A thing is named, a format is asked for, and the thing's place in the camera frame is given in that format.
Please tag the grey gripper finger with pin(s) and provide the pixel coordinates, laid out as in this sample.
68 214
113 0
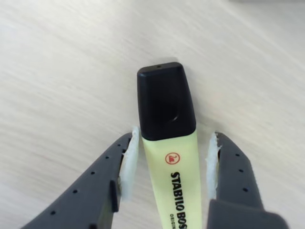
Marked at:
90 181
233 181

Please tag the yellow highlighter with black cap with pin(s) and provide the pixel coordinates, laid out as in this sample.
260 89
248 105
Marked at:
166 107

